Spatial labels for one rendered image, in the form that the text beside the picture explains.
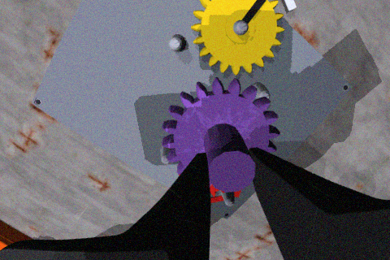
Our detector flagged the purple gear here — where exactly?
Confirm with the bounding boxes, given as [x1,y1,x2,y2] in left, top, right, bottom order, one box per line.
[162,77,280,193]

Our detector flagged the yellow gear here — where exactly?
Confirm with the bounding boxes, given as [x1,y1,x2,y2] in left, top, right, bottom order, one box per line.
[192,0,284,75]

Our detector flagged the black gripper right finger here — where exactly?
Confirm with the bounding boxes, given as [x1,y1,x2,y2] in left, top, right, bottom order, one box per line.
[249,147,390,260]

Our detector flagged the red gear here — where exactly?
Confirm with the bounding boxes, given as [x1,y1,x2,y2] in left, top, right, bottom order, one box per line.
[210,185,220,197]

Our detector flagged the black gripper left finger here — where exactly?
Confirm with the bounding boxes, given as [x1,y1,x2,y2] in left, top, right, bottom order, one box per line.
[0,153,211,260]

